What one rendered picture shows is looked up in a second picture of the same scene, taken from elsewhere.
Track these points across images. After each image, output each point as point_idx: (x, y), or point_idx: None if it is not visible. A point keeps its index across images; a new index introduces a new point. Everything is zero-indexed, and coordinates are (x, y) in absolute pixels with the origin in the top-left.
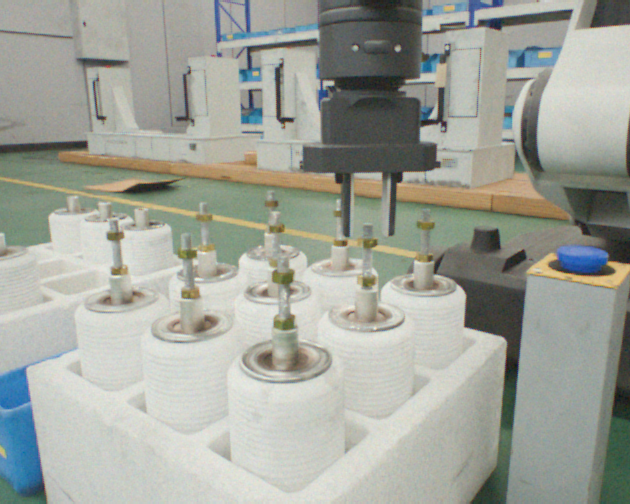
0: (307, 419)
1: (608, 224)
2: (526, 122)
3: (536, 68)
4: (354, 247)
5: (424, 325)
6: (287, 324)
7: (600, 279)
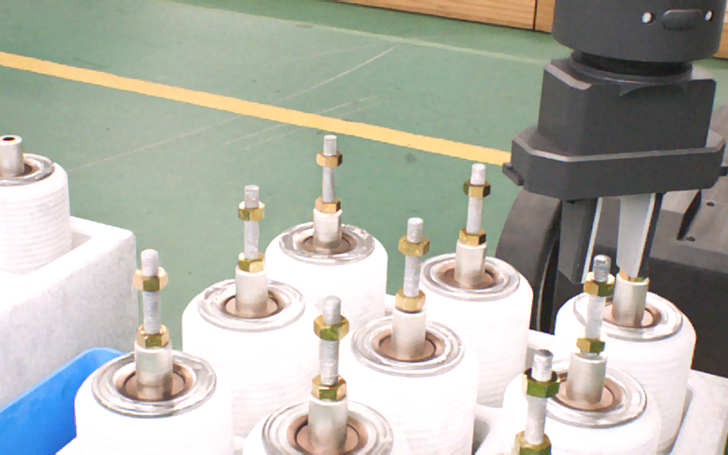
0: None
1: None
2: None
3: None
4: (305, 128)
5: (643, 385)
6: (543, 452)
7: None
